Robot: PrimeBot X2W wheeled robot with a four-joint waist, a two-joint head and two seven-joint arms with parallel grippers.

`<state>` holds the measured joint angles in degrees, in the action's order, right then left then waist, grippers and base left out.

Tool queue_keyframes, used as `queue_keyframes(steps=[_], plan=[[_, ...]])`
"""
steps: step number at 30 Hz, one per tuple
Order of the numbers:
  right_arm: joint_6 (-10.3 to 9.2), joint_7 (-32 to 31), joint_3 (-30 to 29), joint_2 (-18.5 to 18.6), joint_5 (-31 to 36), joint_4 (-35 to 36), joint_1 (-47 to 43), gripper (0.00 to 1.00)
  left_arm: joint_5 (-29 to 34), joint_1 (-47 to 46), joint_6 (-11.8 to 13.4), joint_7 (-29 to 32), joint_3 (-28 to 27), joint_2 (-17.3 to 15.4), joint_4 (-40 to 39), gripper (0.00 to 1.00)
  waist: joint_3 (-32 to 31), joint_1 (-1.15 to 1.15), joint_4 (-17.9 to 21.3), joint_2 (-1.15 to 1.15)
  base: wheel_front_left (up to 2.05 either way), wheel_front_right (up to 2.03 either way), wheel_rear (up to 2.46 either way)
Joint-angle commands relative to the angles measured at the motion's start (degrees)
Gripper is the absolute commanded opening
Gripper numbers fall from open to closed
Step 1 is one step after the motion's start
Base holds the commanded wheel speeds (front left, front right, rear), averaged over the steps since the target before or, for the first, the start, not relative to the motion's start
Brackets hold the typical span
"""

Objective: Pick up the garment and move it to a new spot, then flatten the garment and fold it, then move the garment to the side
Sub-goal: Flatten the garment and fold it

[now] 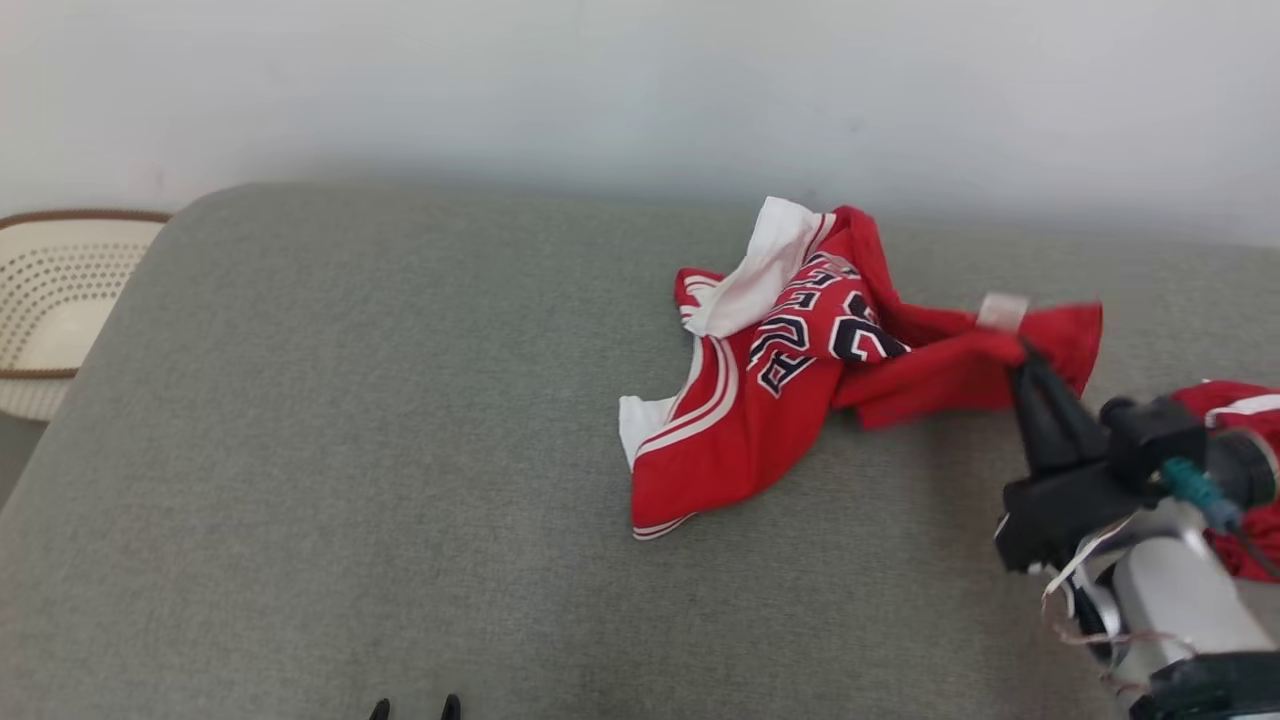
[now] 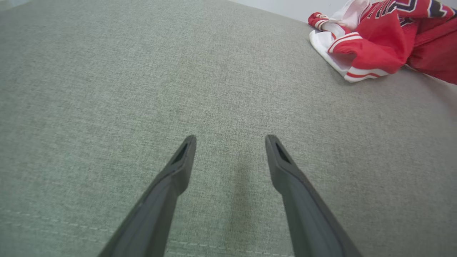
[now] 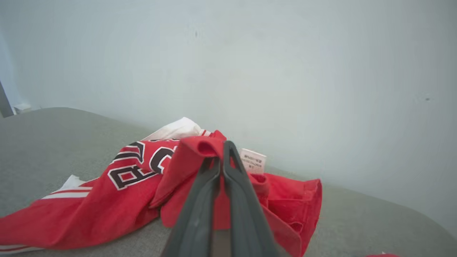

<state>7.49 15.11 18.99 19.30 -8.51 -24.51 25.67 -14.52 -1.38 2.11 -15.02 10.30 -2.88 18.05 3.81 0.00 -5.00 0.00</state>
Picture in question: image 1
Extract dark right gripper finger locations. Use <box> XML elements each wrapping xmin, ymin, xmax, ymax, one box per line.
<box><xmin>1006</xmin><ymin>345</ymin><xmax>1063</xmax><ymax>479</ymax></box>
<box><xmin>1024</xmin><ymin>342</ymin><xmax>1108</xmax><ymax>471</ymax></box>

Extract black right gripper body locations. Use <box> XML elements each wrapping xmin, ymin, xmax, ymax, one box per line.
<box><xmin>995</xmin><ymin>460</ymin><xmax>1169</xmax><ymax>576</ymax></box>

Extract red shorts with white stripe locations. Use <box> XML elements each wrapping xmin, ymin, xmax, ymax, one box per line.
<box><xmin>1170</xmin><ymin>380</ymin><xmax>1280</xmax><ymax>584</ymax></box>

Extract red jersey with white sleeves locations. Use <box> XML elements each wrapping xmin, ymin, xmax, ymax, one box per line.
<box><xmin>618</xmin><ymin>196</ymin><xmax>1105</xmax><ymax>542</ymax></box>

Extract grey fabric sofa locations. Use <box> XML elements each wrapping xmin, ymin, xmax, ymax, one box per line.
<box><xmin>0</xmin><ymin>180</ymin><xmax>1280</xmax><ymax>720</ymax></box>

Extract cream perforated laundry basket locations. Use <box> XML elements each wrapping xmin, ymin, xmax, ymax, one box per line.
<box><xmin>0</xmin><ymin>208</ymin><xmax>172</xmax><ymax>422</ymax></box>

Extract thin red white wire bundle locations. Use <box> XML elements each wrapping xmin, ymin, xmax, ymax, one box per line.
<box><xmin>1040</xmin><ymin>515</ymin><xmax>1193</xmax><ymax>701</ymax></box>

